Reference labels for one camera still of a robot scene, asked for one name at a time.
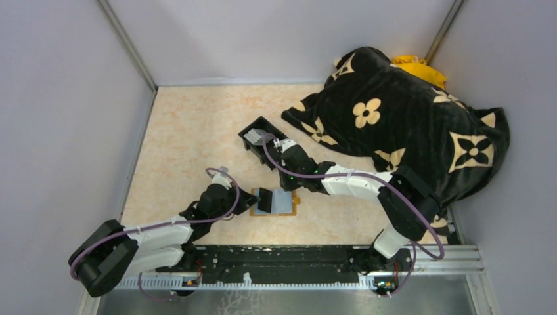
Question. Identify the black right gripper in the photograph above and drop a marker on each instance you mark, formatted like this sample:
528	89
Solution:
286	184

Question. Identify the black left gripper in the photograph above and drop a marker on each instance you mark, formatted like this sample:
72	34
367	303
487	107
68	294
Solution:
245	200

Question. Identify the black plastic card box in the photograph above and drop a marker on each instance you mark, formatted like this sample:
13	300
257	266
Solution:
266	153

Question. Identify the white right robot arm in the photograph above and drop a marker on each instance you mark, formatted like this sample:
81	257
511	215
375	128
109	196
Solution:
409	204

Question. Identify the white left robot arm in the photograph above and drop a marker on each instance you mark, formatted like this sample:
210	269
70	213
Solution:
114	252

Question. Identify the stack of white cards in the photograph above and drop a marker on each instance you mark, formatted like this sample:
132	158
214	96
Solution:
257	137

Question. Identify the black flower-pattern blanket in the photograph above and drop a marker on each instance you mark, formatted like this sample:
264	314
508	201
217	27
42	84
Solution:
371	107

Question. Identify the yellow cloth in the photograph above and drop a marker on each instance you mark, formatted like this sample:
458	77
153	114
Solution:
418	67

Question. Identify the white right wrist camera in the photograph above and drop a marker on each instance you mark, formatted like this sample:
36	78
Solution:
283	145

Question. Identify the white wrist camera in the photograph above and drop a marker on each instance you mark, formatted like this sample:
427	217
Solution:
283	145
220	176

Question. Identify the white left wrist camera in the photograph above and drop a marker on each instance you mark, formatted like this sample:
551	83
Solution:
220	176

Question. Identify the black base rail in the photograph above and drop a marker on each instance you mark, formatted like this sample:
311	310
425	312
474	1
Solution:
296	268

